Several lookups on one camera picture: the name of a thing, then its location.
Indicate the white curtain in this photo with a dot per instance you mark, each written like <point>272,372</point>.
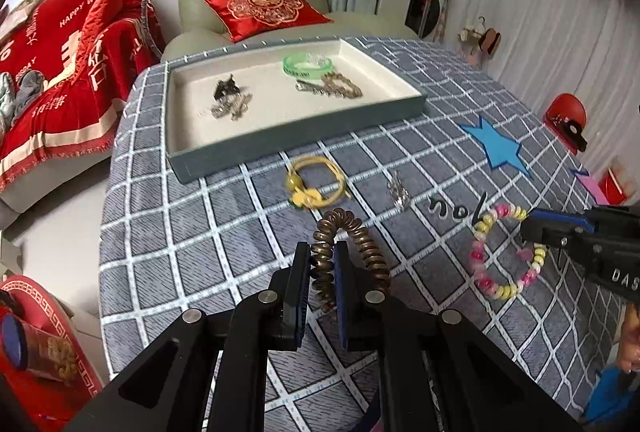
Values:
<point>540,37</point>

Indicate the red pillow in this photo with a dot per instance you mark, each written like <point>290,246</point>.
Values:
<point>102,7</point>

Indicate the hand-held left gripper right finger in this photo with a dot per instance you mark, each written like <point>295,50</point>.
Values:
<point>342,302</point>

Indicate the sofa with red blanket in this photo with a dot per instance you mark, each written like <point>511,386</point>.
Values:
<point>75,77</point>

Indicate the silver and black hair clips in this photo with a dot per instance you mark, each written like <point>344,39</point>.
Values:
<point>231,108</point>

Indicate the red plastic container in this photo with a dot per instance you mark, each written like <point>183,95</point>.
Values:
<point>616,186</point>

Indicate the silver hair clip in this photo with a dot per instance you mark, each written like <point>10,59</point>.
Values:
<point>399,192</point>

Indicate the red embroidered cushion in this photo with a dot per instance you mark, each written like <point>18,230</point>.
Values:
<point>265,7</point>

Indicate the white washing machine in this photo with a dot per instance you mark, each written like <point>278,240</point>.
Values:
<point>425,7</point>

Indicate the black claw clip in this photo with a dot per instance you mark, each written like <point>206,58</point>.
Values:
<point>226,87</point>

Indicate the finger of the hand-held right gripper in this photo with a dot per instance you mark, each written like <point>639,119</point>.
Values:
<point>542,233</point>
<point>560,218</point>

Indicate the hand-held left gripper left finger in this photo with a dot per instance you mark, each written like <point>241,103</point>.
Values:
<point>301,307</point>

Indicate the grey cloth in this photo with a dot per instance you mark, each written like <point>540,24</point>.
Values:
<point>30,89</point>

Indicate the slipper rack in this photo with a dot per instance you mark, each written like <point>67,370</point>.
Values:
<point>481,39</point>

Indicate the person's right hand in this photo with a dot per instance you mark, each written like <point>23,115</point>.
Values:
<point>631,337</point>

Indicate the grey-blue jewelry tray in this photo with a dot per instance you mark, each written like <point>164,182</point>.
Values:
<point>280,112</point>

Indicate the red mop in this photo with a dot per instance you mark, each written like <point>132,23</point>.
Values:
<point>428,9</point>

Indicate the blue lid jar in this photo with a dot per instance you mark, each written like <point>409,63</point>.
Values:
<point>35,344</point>

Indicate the light blue clothes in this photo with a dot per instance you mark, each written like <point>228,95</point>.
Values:
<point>4,104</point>

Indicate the green translucent bangle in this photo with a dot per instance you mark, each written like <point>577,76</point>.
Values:
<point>295,71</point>

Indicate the white green pillow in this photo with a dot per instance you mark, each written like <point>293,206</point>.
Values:
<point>22,12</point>

